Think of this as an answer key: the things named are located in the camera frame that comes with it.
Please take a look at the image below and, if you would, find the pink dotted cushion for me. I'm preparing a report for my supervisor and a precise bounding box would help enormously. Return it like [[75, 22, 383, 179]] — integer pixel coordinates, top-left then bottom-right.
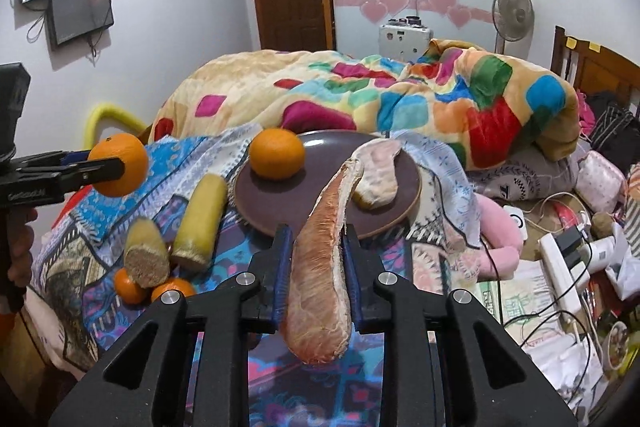
[[575, 150, 627, 214]]

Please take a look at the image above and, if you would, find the brown round plate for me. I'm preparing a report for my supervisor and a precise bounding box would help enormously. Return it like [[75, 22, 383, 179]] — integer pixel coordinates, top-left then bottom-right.
[[234, 130, 422, 241]]

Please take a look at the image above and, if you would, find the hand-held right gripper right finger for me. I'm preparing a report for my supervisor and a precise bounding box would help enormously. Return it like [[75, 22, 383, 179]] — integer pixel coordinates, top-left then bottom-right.
[[341, 224, 578, 427]]

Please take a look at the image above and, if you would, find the wall-mounted grey monitor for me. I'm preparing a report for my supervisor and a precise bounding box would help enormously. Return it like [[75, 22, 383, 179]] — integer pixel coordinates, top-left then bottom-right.
[[46, 0, 115, 48]]

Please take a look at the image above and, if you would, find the white box appliance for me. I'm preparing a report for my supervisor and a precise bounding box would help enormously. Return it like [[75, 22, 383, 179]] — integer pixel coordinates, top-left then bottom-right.
[[378, 14, 434, 58]]

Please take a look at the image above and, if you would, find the black cable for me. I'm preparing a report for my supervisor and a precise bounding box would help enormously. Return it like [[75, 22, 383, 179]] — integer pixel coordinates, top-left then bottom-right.
[[429, 167, 502, 280]]

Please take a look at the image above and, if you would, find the small orange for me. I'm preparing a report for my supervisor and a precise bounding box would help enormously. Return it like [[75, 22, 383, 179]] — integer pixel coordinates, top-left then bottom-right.
[[114, 268, 150, 306], [150, 278, 197, 304]]

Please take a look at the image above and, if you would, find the long peeled pomelo segment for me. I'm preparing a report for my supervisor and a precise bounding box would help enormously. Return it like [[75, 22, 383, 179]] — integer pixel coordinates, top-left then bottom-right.
[[285, 159, 369, 366]]

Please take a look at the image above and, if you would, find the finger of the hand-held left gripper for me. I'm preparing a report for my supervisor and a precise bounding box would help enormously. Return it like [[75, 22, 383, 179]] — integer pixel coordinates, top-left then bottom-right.
[[30, 149, 94, 166], [59, 157, 126, 188]]

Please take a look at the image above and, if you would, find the black striped bag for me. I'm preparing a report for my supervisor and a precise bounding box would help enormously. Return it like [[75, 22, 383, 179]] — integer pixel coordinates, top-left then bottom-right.
[[587, 101, 637, 154]]

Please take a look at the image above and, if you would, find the long yellow pomelo wedge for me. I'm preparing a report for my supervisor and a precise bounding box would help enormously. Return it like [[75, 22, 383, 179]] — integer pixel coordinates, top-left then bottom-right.
[[170, 173, 229, 272]]

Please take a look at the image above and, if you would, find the pink plush toy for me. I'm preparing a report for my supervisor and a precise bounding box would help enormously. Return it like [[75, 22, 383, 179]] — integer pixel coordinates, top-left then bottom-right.
[[474, 194, 524, 281]]

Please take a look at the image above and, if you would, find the short yellow pomelo wedge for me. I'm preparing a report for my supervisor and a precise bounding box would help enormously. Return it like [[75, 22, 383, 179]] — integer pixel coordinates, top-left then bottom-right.
[[124, 217, 171, 289]]

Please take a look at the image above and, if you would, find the colourful checked blanket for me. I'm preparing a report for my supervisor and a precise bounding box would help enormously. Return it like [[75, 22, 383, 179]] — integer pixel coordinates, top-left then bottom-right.
[[148, 39, 582, 170]]

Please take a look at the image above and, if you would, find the standing electric fan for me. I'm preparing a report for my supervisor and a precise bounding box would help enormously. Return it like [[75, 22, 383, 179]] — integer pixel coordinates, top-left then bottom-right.
[[491, 0, 535, 56]]

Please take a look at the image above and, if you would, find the white charger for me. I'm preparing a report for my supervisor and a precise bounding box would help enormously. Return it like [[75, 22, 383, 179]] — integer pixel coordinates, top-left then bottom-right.
[[502, 205, 532, 241]]

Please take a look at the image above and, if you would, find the blue patterned cloth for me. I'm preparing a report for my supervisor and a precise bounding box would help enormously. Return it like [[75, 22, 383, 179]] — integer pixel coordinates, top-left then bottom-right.
[[30, 127, 482, 427]]

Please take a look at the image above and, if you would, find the large orange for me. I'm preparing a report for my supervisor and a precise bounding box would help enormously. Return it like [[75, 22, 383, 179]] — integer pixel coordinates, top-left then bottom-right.
[[249, 128, 306, 180], [86, 133, 150, 198]]

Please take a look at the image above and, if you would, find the grey printed pillow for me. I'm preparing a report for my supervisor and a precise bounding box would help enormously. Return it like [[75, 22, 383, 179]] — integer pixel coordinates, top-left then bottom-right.
[[466, 141, 582, 208]]

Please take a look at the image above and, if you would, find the person's left hand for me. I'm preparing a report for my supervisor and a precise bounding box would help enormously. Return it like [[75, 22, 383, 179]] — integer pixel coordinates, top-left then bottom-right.
[[7, 206, 39, 290]]

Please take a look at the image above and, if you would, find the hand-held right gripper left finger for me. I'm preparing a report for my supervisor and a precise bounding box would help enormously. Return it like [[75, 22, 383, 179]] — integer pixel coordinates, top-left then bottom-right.
[[48, 224, 296, 427]]

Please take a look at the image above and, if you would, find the white power strip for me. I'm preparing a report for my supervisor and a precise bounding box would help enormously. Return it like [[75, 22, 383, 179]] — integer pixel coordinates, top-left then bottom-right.
[[537, 232, 597, 329]]

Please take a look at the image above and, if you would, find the wooden headboard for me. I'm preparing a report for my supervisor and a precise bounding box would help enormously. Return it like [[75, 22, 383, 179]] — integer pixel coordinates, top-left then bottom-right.
[[550, 26, 640, 120]]

